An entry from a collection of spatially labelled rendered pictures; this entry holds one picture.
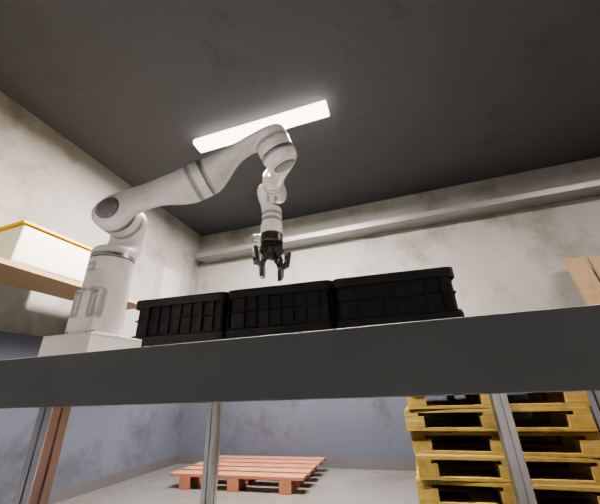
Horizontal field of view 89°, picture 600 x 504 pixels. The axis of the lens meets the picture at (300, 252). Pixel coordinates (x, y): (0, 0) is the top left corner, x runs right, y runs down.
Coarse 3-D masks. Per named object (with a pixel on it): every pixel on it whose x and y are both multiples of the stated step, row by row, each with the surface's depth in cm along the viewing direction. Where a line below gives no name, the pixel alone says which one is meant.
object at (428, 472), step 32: (416, 416) 210; (480, 416) 198; (544, 416) 235; (576, 416) 183; (416, 448) 205; (448, 448) 217; (480, 448) 212; (544, 448) 205; (576, 448) 185; (416, 480) 195; (448, 480) 190; (480, 480) 185; (544, 480) 177; (576, 480) 174
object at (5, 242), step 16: (16, 224) 188; (32, 224) 190; (0, 240) 189; (16, 240) 183; (32, 240) 190; (48, 240) 198; (64, 240) 209; (0, 256) 182; (16, 256) 180; (32, 256) 188; (48, 256) 197; (64, 256) 206; (80, 256) 217; (64, 272) 204; (80, 272) 215
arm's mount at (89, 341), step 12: (48, 336) 60; (60, 336) 59; (72, 336) 58; (84, 336) 57; (96, 336) 57; (108, 336) 60; (120, 336) 62; (48, 348) 58; (60, 348) 58; (72, 348) 57; (84, 348) 56; (96, 348) 57; (108, 348) 59; (120, 348) 62
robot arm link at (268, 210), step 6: (258, 192) 108; (264, 192) 107; (258, 198) 110; (264, 198) 106; (264, 204) 105; (270, 204) 105; (264, 210) 105; (270, 210) 104; (276, 210) 104; (264, 216) 104; (270, 216) 103; (276, 216) 103
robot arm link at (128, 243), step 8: (136, 216) 74; (144, 216) 78; (136, 224) 74; (144, 224) 77; (120, 232) 73; (128, 232) 74; (136, 232) 76; (144, 232) 77; (112, 240) 76; (120, 240) 75; (128, 240) 75; (136, 240) 76; (96, 248) 68; (104, 248) 68; (112, 248) 68; (120, 248) 69; (128, 248) 71; (136, 248) 74; (120, 256) 69; (128, 256) 70; (136, 256) 73
